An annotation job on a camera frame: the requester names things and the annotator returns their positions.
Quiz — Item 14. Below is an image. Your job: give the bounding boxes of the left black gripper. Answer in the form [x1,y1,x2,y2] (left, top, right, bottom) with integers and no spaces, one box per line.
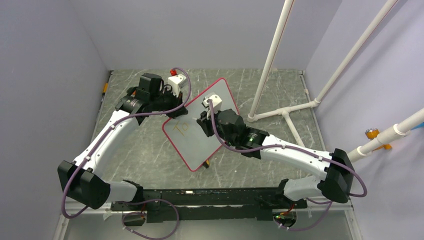
[150,86,187,119]

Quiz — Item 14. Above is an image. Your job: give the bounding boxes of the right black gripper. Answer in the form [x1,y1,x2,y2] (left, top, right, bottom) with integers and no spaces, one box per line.
[197,106,238,147]

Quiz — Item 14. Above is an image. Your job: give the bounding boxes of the red-framed whiteboard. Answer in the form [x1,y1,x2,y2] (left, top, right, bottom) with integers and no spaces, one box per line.
[162,78,239,172]

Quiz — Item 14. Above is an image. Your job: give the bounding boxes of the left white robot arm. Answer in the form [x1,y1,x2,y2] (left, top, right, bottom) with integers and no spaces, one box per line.
[57,68,191,213]

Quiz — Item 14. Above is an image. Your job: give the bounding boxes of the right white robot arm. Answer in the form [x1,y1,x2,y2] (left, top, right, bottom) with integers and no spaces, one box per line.
[196,109,354,208]

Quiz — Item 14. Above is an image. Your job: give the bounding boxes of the orange tool at edge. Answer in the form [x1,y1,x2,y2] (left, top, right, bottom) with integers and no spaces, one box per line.
[102,82,109,96]

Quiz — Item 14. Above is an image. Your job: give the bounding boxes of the white PVC pipe right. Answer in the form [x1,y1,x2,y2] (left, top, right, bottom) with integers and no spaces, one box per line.
[348,108,424,163]

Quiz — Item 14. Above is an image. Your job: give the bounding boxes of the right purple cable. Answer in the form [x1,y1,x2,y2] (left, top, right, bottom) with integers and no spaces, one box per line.
[206,100,368,232]

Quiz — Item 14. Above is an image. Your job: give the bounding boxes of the purple cable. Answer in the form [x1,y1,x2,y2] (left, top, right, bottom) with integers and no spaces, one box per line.
[206,100,368,232]
[61,67,192,240]

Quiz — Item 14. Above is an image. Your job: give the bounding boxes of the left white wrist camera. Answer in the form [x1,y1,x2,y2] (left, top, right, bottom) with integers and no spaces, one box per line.
[167,69,188,96]

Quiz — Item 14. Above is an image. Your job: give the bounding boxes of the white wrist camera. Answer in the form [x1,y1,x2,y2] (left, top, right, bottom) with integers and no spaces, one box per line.
[202,93,223,114]
[167,69,188,96]

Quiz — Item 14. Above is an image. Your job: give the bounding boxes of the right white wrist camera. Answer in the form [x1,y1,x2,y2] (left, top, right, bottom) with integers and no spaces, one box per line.
[202,93,223,114]

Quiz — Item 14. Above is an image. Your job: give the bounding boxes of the white PVC pipe frame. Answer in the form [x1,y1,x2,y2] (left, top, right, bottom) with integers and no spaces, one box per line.
[247,0,397,147]

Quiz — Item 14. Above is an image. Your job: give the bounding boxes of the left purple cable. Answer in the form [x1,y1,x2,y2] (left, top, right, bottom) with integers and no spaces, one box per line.
[61,67,192,240]

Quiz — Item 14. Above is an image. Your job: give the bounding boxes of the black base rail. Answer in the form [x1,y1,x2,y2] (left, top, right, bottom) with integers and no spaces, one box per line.
[110,187,308,223]

